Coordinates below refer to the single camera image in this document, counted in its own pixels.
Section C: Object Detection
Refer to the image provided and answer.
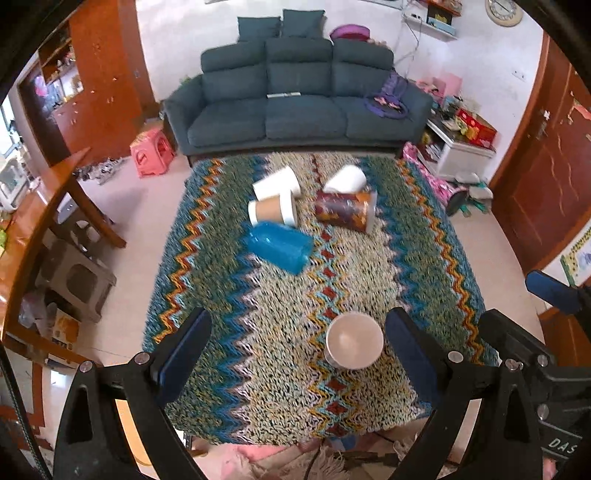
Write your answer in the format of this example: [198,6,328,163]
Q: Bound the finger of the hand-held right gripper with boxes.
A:
[478,308,557,370]
[525,270,591,315]

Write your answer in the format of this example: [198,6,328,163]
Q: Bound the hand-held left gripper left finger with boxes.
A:
[53,307,213,480]

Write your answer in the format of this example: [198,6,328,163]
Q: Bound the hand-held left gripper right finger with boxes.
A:
[385,307,546,480]

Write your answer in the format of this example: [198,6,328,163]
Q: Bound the beige paper cup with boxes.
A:
[324,311,384,371]

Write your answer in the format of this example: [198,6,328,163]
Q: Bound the blue plastic cup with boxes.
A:
[242,222,315,276]

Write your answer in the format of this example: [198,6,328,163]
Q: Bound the brown patterned cup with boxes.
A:
[315,188,378,234]

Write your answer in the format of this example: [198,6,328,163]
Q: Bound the brown sleeved paper cup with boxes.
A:
[248,191,299,228]

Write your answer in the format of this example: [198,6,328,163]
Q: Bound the white paper cup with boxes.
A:
[252,166,302,200]
[322,165,368,195]

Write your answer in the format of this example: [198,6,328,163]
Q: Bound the colourful picture board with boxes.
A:
[560,230,591,288]

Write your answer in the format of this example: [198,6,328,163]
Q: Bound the zigzag woven rug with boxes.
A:
[141,152,502,448]

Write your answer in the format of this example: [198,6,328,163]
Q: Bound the wooden door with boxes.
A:
[489,32,591,280]

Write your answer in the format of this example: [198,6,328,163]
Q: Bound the grey plastic stool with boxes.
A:
[36,239,117,324]

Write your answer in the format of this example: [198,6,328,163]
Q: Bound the pink fluffy mat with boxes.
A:
[193,443,354,480]

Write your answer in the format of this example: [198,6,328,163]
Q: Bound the white side table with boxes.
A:
[426,115,498,182]

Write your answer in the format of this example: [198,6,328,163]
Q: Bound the pink patterned blanket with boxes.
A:
[401,141,456,209]

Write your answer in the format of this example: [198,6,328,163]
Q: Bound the red cardboard box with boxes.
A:
[455,107,499,147]

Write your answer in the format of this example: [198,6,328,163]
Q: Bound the wooden table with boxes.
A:
[0,147,128,335]

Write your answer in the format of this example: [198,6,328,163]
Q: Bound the pink plastic stool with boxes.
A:
[129,128,177,179]

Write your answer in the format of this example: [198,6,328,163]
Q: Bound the pile of shoes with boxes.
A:
[73,157,124,186]

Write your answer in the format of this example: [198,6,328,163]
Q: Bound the pink box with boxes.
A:
[417,74,463,99]

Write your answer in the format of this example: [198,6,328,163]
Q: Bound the purple bag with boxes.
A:
[364,71,413,119]

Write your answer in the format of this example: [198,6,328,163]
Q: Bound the dark teal sofa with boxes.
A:
[164,37,435,168]

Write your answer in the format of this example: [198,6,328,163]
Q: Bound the wooden cabinet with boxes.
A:
[18,0,158,168]

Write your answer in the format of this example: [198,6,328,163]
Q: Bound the purple round cushion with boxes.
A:
[329,24,373,43]

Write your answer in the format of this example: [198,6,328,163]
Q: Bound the dark teal cushion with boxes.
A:
[237,16,282,43]
[281,8,326,40]

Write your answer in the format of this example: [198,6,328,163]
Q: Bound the black cable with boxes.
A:
[302,434,400,480]

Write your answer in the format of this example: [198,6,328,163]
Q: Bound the round wall clock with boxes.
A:
[485,0,525,27]

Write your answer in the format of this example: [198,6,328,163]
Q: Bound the wall shelf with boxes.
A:
[405,0,463,43]

